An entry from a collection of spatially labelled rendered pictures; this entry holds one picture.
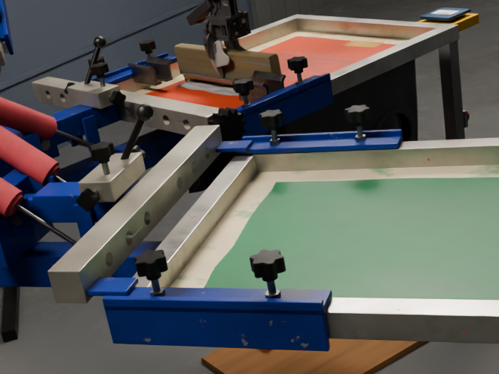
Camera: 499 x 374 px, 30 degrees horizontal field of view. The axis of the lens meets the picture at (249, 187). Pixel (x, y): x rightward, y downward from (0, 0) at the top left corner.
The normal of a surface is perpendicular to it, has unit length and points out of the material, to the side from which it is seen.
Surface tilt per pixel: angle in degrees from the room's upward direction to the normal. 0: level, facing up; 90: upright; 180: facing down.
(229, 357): 0
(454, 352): 0
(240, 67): 93
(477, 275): 0
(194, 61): 93
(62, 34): 90
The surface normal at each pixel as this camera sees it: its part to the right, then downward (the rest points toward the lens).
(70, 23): 0.83, 0.08
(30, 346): -0.16, -0.91
